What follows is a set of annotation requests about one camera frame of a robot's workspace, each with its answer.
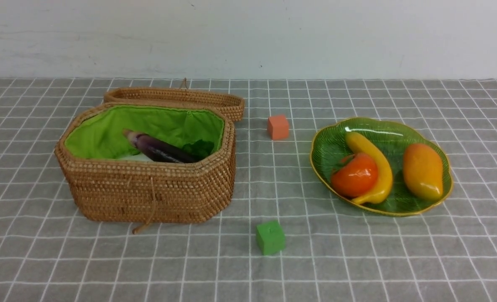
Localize purple eggplant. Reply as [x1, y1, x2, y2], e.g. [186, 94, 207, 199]
[122, 129, 199, 163]

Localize orange persimmon with green leaf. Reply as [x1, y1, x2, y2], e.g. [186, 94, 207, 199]
[330, 153, 378, 198]

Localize yellow banana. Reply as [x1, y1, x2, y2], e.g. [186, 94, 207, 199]
[346, 131, 394, 206]

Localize yellow orange mango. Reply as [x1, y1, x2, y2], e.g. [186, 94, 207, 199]
[402, 143, 443, 201]

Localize orange foam cube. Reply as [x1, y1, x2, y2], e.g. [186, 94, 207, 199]
[267, 115, 290, 140]

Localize green lettuce leaf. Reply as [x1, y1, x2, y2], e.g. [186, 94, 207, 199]
[182, 140, 215, 162]

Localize green foam cube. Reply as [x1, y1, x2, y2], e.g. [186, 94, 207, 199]
[256, 220, 286, 255]

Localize grey checkered tablecloth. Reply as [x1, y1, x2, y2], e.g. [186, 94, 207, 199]
[0, 78, 497, 302]

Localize green glass leaf plate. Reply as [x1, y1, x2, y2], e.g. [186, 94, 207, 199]
[310, 117, 455, 217]

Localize woven rattan basket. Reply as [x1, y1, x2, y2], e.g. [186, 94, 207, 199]
[54, 101, 236, 225]

